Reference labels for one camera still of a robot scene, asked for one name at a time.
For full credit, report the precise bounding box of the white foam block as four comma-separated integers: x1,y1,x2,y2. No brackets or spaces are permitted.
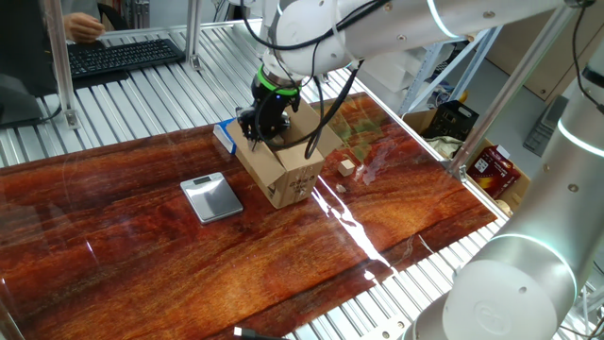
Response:
358,51,416,94

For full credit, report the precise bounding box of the brown cardboard box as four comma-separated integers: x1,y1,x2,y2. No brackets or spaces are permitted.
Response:
226,98,344,210

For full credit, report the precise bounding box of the olive cloth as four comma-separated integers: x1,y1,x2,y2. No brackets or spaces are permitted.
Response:
424,135,466,160

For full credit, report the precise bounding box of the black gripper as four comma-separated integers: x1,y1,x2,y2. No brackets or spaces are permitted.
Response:
235,83,300,152

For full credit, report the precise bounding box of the black monitor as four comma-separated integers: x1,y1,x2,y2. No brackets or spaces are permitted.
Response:
0,0,60,128

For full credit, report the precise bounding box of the wood grain table mat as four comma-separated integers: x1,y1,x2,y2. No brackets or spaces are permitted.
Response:
0,92,499,340

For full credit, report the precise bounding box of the dark chair backrest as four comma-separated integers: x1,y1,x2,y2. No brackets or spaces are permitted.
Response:
97,2,129,30

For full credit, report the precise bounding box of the white metal shelf rack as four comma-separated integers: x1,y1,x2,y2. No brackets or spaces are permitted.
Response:
398,27,504,117

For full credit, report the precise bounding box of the grey plastic case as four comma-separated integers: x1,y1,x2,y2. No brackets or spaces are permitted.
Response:
522,95,579,161

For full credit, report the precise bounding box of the wooden cabinet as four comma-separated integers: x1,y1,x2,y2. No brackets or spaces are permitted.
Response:
485,7,604,103

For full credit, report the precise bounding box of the person's bare hand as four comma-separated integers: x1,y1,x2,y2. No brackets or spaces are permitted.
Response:
62,11,106,44

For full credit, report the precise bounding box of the aluminium frame post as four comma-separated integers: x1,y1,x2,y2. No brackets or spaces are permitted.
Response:
447,4,579,180
184,0,205,71
41,0,81,129

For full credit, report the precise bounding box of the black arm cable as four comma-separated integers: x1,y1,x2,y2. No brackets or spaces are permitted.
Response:
238,0,604,161

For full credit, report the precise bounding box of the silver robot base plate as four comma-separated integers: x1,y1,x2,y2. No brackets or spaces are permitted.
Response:
358,314,411,340

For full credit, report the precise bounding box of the black keyboard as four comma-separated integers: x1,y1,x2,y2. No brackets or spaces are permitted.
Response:
65,37,186,80

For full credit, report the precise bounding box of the cardboard storage box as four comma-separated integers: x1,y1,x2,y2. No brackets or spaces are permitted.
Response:
403,108,537,218

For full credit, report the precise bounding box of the silver digital scale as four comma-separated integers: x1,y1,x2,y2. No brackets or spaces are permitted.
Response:
179,171,244,225

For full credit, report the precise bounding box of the blue tissue pack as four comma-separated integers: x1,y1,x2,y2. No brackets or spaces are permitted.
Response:
212,117,238,155

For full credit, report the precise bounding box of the red product box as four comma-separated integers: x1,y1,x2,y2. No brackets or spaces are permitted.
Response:
465,144,523,199

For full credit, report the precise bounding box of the black plastic crate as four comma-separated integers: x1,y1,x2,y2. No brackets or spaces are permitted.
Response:
421,99,480,142

